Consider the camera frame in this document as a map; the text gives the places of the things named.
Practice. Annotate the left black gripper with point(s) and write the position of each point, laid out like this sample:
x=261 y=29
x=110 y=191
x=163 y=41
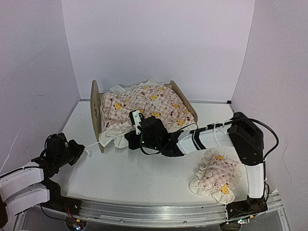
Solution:
x=77 y=149

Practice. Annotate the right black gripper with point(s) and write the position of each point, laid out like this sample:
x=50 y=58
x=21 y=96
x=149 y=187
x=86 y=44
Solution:
x=131 y=136

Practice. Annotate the duck print ruffled bed cover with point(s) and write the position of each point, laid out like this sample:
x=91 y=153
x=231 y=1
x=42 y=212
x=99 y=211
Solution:
x=151 y=98

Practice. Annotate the wooden pet bed frame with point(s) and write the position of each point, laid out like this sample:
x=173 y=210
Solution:
x=95 y=104

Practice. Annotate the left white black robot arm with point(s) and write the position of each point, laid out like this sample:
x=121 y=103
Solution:
x=31 y=184

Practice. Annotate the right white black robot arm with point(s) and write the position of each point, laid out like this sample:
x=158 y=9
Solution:
x=239 y=132

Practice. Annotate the duck print ruffled pillow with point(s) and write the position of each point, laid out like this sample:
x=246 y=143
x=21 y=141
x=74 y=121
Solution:
x=217 y=177

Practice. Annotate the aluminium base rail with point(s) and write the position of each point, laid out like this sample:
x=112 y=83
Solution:
x=95 y=215

